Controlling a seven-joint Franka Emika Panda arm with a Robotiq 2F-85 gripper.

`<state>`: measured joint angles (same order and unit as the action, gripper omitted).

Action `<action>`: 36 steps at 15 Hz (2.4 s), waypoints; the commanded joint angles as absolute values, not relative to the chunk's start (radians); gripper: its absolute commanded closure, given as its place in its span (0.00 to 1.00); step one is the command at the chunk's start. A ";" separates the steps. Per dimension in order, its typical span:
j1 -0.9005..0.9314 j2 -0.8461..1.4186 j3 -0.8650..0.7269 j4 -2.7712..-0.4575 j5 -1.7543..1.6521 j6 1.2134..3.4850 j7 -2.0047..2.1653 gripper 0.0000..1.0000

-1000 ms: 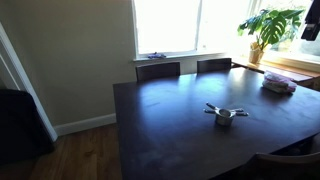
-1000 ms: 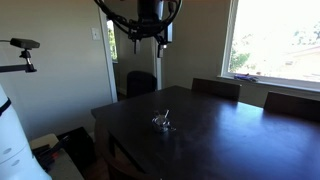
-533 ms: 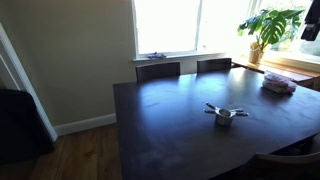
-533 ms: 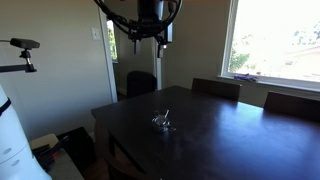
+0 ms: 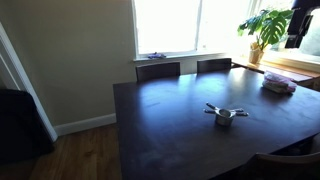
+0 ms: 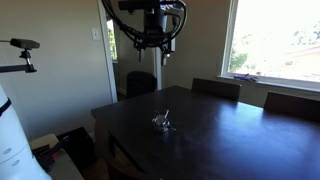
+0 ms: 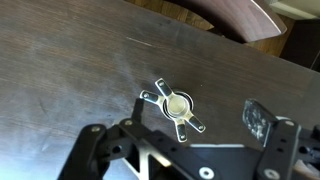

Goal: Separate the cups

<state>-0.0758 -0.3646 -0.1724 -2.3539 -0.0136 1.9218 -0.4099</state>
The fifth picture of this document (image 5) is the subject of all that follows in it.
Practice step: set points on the white baseboard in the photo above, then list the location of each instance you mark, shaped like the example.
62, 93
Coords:
85, 124

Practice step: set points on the right dark chair back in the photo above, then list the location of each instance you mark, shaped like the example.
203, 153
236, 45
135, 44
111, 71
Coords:
213, 65

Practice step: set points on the yellow plant pot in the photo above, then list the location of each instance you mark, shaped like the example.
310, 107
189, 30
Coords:
256, 55

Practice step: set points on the dark chair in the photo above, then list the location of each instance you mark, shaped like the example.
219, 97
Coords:
213, 65
158, 71

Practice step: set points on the quarter cup steel measuring cup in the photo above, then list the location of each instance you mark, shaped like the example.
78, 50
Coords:
211, 106

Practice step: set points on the green monstera plant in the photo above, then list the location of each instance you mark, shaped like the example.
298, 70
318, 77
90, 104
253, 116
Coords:
273, 28

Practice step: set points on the left dark chair back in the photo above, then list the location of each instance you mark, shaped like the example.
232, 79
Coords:
158, 71

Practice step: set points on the blue object on windowsill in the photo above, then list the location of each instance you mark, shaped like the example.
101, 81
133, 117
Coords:
156, 55

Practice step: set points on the white window frame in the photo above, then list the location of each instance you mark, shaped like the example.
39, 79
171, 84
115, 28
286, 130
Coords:
173, 56
300, 61

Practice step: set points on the curved back wooden chair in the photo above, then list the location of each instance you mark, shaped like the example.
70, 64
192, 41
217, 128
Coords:
286, 158

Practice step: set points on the clear plastic bag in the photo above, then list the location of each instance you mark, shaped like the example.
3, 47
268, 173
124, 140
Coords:
278, 83

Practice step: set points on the black furniture piece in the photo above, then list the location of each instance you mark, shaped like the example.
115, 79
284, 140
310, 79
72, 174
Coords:
20, 126

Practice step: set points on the wooden window bench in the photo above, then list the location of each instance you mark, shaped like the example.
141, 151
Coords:
253, 66

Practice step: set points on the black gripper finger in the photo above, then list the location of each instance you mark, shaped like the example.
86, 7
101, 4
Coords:
292, 41

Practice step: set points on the one cup steel measuring cup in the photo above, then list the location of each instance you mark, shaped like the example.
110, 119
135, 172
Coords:
225, 121

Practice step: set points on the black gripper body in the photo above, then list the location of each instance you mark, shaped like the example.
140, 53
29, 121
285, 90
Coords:
295, 23

